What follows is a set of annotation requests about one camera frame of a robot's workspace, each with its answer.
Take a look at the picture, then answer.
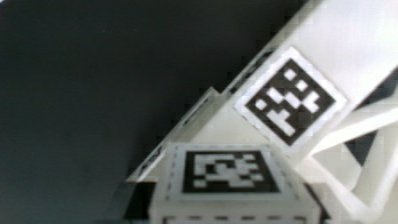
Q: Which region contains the white tagged cube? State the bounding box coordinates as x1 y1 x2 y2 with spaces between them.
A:
148 144 321 224

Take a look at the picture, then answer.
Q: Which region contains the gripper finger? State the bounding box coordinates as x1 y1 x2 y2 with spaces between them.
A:
120 182 156 224

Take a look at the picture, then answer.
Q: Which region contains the white chair back frame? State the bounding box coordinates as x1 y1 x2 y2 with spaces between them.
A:
127 0 398 224

